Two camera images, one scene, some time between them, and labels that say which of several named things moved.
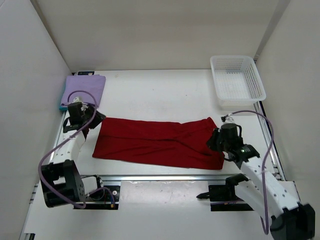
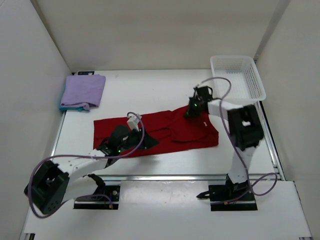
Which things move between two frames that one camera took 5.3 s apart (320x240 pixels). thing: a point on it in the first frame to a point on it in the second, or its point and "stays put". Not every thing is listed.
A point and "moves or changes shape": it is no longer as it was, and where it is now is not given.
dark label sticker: (86, 73) stays put
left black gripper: (98, 118) to (148, 142)
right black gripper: (210, 143) to (190, 113)
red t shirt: (182, 143) moves or changes shape
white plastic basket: (237, 83) stays put
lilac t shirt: (91, 88) stays put
